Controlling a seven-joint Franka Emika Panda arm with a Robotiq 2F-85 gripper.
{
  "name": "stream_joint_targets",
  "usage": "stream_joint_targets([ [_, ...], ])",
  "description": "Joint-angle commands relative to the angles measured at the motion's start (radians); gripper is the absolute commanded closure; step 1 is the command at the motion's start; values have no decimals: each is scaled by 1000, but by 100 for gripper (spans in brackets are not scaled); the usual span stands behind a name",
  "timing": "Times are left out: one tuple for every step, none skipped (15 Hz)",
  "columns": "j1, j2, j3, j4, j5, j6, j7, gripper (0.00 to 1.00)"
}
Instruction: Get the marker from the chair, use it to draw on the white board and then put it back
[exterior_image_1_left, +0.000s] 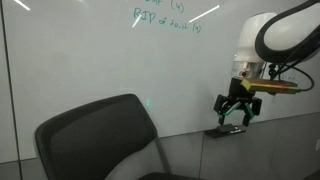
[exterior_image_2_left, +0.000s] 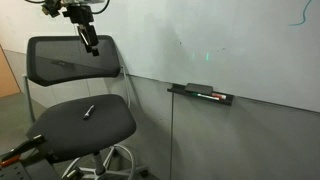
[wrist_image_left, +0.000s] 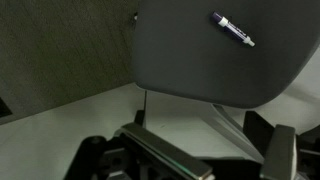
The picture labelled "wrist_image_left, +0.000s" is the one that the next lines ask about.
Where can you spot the purple whiteboard marker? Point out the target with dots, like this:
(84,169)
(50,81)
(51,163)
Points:
(234,30)

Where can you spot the black office chair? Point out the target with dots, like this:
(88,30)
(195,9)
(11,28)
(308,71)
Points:
(179,50)

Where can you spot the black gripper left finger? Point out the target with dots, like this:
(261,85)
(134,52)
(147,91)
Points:
(175,159)

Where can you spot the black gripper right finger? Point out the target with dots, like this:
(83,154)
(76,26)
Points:
(280,162)

